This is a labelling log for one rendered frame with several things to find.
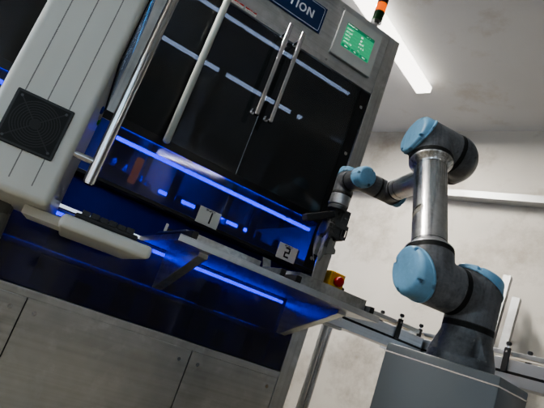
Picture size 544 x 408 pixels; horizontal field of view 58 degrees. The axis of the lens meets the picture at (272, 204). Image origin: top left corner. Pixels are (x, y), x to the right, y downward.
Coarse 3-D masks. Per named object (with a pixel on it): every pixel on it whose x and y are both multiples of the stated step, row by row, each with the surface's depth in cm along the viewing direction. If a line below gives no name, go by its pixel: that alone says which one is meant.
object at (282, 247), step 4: (280, 244) 187; (284, 244) 188; (280, 248) 187; (284, 248) 188; (292, 248) 189; (280, 252) 187; (292, 252) 189; (296, 252) 190; (276, 256) 186; (280, 256) 187; (288, 256) 188; (292, 256) 189; (284, 260) 187; (288, 260) 188; (292, 260) 189
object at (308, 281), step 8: (288, 272) 154; (296, 272) 149; (304, 280) 148; (312, 280) 149; (312, 288) 149; (320, 288) 150; (328, 288) 151; (336, 288) 153; (336, 296) 152; (344, 296) 154; (352, 296) 155; (352, 304) 155; (360, 304) 156
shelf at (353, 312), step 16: (144, 240) 163; (160, 240) 145; (176, 240) 131; (192, 240) 130; (224, 256) 134; (224, 272) 171; (240, 272) 152; (256, 272) 138; (272, 272) 140; (272, 288) 167; (288, 288) 149; (304, 288) 145; (320, 304) 164; (336, 304) 149; (368, 320) 156
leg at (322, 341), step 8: (328, 328) 211; (336, 328) 211; (320, 336) 211; (328, 336) 211; (320, 344) 210; (312, 352) 211; (320, 352) 209; (312, 360) 208; (320, 360) 208; (312, 368) 207; (320, 368) 209; (312, 376) 206; (304, 384) 206; (312, 384) 206; (304, 392) 205; (312, 392) 206; (304, 400) 204
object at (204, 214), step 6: (198, 210) 173; (204, 210) 174; (210, 210) 175; (198, 216) 173; (204, 216) 174; (216, 216) 176; (198, 222) 173; (204, 222) 174; (210, 222) 175; (216, 222) 176
